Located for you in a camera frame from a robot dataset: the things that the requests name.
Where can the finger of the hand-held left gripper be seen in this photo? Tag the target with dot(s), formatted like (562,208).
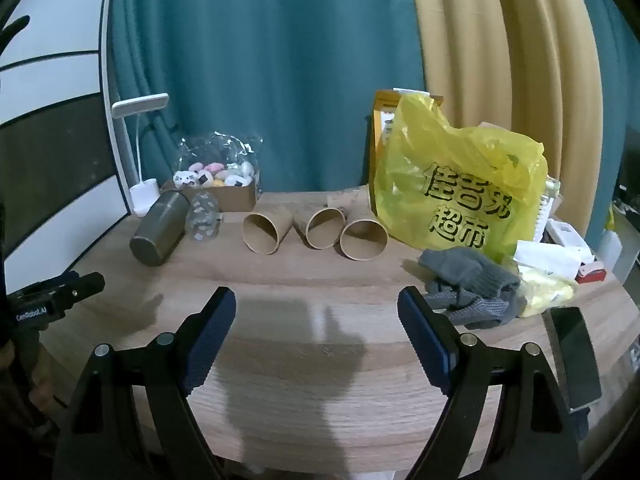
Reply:
(87,287)

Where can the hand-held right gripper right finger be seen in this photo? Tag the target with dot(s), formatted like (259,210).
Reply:
(425,345)

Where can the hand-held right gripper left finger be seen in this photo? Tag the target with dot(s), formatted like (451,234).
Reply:
(212,342)

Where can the grey dotted glove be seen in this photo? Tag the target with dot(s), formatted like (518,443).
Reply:
(480,310)

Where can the grey knit glove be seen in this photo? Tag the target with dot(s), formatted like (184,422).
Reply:
(465,267)

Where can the grey-green metal tumbler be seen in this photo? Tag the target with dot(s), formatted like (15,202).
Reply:
(157,230)

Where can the left cardboard tube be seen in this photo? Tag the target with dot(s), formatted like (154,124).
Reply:
(260,232)

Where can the cardboard tube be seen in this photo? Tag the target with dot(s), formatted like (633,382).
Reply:
(260,232)
(324,229)
(363,241)

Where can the right cardboard tube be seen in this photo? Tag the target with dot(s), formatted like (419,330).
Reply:
(363,241)

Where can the clear patterned bottle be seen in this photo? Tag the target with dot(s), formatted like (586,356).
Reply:
(202,217)

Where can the yellow cloth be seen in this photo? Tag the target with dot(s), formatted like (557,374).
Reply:
(545,292)

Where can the brown cardboard box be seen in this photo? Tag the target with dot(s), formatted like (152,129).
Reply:
(235,199)

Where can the black smartphone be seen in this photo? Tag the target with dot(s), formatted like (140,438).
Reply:
(575,355)

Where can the middle cardboard tube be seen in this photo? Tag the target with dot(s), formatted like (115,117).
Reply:
(324,229)

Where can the white brush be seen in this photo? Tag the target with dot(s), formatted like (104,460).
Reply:
(541,217)

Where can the yellow plastic bag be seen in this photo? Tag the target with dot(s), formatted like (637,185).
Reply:
(450,170)

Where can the clear bag of small toys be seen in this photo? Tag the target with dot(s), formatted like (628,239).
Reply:
(220,165)

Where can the red and white box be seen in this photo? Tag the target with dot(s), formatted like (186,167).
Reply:
(592,272)

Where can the white desk lamp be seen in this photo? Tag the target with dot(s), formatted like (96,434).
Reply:
(140,102)

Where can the orange paper box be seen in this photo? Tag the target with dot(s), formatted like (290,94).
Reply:
(382,115)

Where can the teal curtain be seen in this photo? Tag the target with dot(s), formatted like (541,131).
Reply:
(617,85)
(275,60)

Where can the beige curtain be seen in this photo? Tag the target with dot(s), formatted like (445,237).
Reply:
(500,50)

